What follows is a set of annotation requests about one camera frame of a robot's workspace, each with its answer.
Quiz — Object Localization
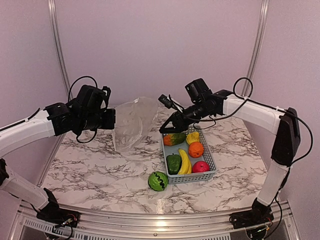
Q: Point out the clear zip top bag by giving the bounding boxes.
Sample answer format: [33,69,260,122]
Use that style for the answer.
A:
[112,97,159,152]

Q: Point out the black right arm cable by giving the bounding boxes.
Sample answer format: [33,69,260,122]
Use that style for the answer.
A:
[169,77,314,166]

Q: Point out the yellow toy banana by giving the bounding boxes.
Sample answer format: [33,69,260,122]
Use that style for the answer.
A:
[177,148,192,175]

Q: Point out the orange toy orange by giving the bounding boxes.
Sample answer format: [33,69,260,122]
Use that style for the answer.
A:
[188,141,205,158]

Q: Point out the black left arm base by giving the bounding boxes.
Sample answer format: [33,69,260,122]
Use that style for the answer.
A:
[36,188,80,228]

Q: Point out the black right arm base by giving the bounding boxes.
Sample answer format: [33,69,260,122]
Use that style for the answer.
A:
[229,198,274,229]

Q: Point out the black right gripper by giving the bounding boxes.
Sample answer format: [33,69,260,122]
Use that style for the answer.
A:
[158,100,213,134]

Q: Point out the green toy watermelon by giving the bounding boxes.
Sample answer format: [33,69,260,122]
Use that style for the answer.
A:
[148,171,169,192]

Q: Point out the left aluminium frame post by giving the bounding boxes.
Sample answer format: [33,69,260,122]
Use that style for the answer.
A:
[47,0,78,111]

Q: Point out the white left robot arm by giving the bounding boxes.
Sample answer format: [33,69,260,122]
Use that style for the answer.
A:
[0,85,116,223]

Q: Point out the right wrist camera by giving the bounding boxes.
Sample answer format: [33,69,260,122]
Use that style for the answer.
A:
[158,94,179,111]

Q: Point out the right aluminium frame post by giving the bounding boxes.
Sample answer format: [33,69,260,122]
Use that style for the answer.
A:
[246,0,270,81]

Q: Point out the aluminium frame post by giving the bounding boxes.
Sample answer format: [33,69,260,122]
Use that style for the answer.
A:
[246,0,270,81]
[47,0,78,111]

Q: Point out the green toy bell pepper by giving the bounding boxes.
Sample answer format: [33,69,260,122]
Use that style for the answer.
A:
[166,154,182,175]

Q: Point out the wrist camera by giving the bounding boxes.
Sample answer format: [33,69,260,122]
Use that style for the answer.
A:
[102,86,111,97]
[158,94,179,111]

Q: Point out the red toy apple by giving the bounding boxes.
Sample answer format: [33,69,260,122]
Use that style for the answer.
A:
[192,161,210,173]

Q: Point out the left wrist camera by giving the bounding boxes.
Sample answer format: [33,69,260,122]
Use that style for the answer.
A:
[102,86,111,97]

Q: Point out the aluminium front rail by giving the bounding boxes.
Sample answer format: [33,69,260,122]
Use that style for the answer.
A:
[7,197,301,240]

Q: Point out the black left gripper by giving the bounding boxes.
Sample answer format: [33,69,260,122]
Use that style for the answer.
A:
[78,108,115,131]

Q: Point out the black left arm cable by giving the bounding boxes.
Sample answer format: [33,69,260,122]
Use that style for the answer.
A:
[0,75,103,144]

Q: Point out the grey plastic basket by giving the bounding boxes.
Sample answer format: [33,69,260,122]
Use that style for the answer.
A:
[160,124,217,185]

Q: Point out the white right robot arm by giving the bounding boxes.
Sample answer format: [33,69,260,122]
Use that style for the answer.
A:
[159,78,301,224]

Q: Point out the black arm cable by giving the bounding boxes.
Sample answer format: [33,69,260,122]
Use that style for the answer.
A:
[0,75,103,144]
[169,77,314,166]

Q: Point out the green orange toy mango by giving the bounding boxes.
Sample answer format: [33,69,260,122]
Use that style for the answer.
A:
[162,132,187,147]

